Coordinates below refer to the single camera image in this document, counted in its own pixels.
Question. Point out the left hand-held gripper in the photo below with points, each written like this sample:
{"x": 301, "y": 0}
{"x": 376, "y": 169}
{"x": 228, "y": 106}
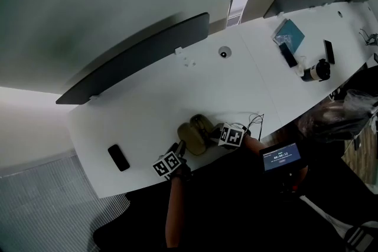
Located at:
{"x": 166, "y": 163}

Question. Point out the wrist-mounted screen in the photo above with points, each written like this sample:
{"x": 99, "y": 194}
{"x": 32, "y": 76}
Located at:
{"x": 280, "y": 157}

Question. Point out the black water bottle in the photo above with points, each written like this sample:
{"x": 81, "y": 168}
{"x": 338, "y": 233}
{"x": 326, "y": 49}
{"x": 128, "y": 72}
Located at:
{"x": 314, "y": 71}

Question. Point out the person's black clothing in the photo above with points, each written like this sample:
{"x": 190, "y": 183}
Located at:
{"x": 236, "y": 209}

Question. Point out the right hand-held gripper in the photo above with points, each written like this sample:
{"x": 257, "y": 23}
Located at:
{"x": 231, "y": 135}

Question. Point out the black smartphone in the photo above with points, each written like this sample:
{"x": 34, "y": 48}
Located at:
{"x": 288, "y": 55}
{"x": 329, "y": 51}
{"x": 118, "y": 157}

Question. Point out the olive glasses case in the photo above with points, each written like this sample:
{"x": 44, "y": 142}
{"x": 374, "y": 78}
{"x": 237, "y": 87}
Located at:
{"x": 192, "y": 141}

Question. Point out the long dark desk divider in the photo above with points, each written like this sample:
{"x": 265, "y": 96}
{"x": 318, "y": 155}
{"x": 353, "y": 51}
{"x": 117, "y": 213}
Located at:
{"x": 133, "y": 62}

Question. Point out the black office chair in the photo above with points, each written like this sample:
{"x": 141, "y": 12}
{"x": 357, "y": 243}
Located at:
{"x": 130, "y": 227}

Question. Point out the person's right forearm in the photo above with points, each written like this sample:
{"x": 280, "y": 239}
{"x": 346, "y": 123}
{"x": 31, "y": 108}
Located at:
{"x": 254, "y": 144}

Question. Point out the person's left forearm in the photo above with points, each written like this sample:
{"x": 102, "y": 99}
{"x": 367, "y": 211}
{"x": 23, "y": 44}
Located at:
{"x": 175, "y": 212}

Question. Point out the teal notebook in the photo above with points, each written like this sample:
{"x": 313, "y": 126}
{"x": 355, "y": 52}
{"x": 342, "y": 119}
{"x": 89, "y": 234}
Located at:
{"x": 292, "y": 32}

